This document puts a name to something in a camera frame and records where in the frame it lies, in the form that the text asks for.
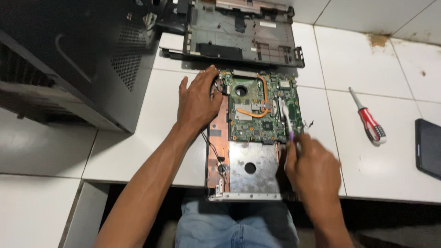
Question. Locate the person's right hand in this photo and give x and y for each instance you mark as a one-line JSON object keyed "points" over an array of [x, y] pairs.
{"points": [[315, 172]]}

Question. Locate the person's left hand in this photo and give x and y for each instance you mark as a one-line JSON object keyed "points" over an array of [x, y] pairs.
{"points": [[196, 103]]}

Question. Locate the white purple cleaning brush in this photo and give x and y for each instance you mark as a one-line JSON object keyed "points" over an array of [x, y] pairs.
{"points": [[287, 119]]}

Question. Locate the laptop base chassis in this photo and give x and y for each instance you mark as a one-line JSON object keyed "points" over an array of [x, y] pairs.
{"points": [[253, 168]]}

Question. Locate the green laptop motherboard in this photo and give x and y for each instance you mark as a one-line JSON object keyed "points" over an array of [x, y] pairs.
{"points": [[256, 122]]}

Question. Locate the white flat panel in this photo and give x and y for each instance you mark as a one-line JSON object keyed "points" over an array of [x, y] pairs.
{"points": [[171, 42]]}

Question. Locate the copper heat pipe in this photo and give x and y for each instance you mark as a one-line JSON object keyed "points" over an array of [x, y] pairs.
{"points": [[264, 93]]}

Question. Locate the red white screwdriver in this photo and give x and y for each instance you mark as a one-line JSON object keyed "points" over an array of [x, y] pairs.
{"points": [[369, 121]]}

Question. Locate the grey laptop bottom cover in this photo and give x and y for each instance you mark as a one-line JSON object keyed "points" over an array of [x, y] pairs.
{"points": [[241, 34]]}

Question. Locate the person's blue jeans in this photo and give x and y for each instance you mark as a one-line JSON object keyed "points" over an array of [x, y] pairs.
{"points": [[234, 225]]}

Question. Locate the black tablet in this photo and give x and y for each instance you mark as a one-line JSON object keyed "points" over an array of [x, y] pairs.
{"points": [[430, 148]]}

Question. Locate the black computer tower case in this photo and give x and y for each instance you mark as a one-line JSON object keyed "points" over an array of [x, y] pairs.
{"points": [[69, 58]]}

